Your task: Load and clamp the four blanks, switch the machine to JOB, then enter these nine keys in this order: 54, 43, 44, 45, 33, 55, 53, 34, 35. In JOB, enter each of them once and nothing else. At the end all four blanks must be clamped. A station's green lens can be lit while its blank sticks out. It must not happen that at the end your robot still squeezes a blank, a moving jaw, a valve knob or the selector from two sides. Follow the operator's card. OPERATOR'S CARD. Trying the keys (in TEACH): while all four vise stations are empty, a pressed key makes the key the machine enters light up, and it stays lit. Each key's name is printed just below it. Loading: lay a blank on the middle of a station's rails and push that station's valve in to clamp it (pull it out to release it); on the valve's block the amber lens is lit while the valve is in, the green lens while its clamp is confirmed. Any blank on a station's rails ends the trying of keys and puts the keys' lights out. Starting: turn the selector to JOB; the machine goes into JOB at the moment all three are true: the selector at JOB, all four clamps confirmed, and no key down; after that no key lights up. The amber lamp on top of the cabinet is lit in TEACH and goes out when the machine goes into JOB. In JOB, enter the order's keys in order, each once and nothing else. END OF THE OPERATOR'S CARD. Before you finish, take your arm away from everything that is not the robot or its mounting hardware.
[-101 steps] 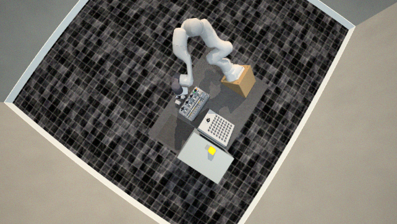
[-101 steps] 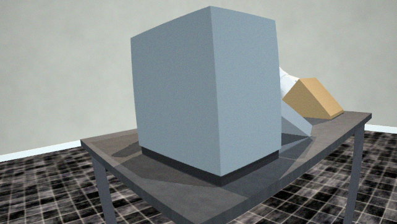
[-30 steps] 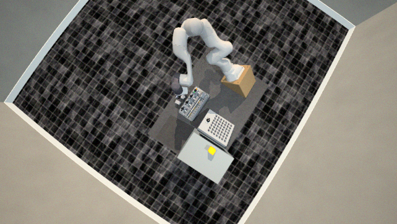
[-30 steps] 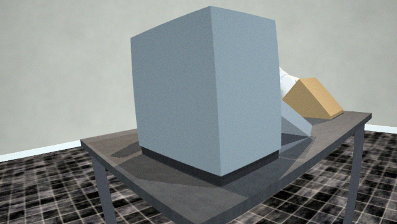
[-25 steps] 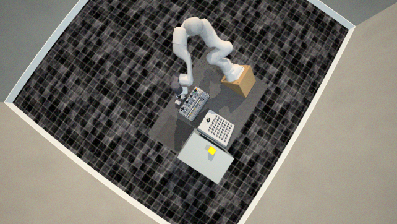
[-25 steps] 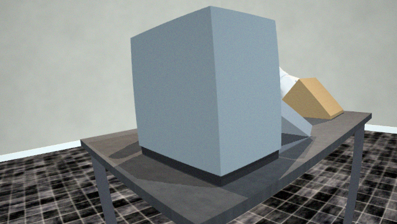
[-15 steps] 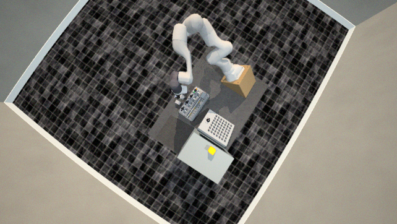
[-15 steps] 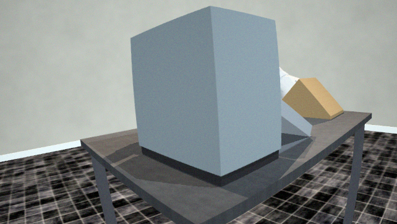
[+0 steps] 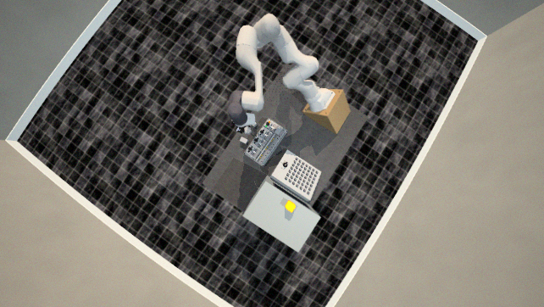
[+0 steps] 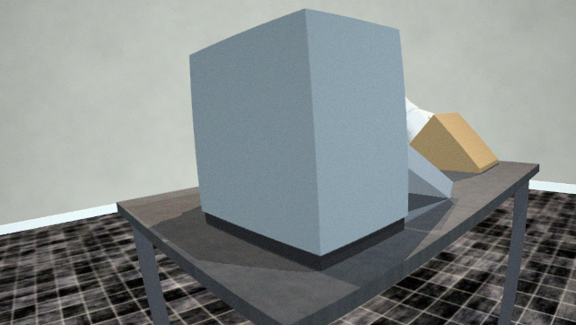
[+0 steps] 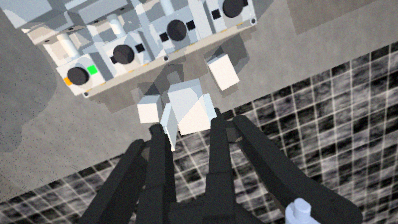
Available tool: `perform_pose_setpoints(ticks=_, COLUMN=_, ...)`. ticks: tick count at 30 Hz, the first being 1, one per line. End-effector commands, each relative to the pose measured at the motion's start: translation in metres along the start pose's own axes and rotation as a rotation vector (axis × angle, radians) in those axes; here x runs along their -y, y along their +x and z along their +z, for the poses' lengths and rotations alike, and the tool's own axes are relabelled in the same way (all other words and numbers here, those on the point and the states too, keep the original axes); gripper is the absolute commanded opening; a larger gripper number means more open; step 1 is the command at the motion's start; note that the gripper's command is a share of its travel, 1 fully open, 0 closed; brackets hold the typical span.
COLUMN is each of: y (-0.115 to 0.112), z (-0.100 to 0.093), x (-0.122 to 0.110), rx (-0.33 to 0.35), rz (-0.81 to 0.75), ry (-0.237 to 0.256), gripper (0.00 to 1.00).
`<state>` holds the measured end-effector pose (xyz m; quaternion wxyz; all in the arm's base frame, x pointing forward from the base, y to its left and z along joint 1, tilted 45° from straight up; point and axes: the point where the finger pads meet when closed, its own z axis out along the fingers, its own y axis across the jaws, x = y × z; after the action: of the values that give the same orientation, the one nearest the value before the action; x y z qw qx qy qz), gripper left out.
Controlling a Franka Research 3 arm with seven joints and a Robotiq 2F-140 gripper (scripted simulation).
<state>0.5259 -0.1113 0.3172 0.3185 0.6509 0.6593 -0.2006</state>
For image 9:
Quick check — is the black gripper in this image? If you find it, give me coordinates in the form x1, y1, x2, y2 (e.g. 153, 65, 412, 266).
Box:
236, 126, 251, 134

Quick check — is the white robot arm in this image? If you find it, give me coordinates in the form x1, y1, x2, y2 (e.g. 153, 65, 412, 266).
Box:
228, 14, 335, 127

